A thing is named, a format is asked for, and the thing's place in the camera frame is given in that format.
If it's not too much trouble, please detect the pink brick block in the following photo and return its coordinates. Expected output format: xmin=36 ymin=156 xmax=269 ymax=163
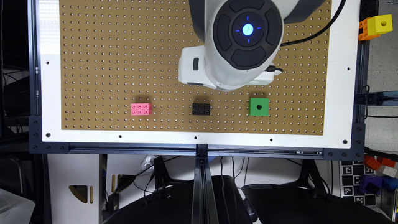
xmin=131 ymin=103 xmax=152 ymax=116

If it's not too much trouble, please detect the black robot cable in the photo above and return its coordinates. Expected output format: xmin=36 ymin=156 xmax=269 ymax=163
xmin=279 ymin=0 xmax=347 ymax=47

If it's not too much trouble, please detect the green cube block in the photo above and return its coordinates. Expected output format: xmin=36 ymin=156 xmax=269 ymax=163
xmin=249 ymin=98 xmax=269 ymax=116

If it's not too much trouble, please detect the orange block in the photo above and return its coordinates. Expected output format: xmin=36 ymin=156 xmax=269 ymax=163
xmin=358 ymin=17 xmax=380 ymax=41

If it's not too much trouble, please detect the yellow cube block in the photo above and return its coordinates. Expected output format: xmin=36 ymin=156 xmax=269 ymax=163
xmin=367 ymin=14 xmax=393 ymax=35

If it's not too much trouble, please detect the brown perforated pegboard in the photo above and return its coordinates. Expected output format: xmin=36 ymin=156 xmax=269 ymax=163
xmin=60 ymin=0 xmax=332 ymax=135

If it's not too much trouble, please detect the purple block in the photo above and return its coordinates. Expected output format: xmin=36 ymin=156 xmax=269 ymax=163
xmin=359 ymin=175 xmax=383 ymax=195

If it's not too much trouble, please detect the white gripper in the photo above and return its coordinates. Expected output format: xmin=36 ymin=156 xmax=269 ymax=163
xmin=178 ymin=45 xmax=284 ymax=90

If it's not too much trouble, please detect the fiducial marker board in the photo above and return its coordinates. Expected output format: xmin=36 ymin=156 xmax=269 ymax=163
xmin=339 ymin=161 xmax=377 ymax=206

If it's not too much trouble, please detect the black brick block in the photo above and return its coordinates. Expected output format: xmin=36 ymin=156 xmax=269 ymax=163
xmin=192 ymin=103 xmax=211 ymax=116

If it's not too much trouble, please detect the orange blocks pile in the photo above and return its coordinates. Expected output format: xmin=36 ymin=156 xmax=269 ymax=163
xmin=363 ymin=155 xmax=396 ymax=170

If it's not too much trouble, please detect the dark aluminium table frame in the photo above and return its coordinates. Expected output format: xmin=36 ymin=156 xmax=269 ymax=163
xmin=27 ymin=0 xmax=398 ymax=224

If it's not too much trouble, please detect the white cabinet panel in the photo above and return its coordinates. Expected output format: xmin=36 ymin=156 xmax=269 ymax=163
xmin=47 ymin=154 xmax=102 ymax=224

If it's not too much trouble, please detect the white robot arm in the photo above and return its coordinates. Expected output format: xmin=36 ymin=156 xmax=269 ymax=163
xmin=178 ymin=0 xmax=323 ymax=91

